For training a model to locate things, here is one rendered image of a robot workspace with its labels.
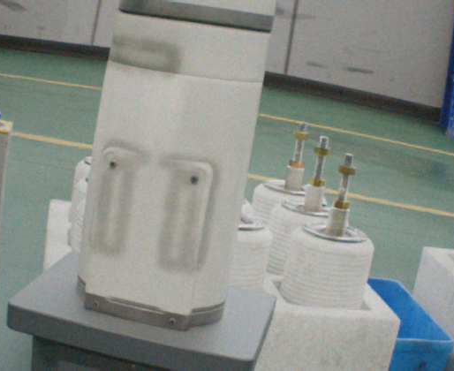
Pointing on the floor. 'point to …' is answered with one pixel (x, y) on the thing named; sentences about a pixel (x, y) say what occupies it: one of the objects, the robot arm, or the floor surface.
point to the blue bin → (413, 330)
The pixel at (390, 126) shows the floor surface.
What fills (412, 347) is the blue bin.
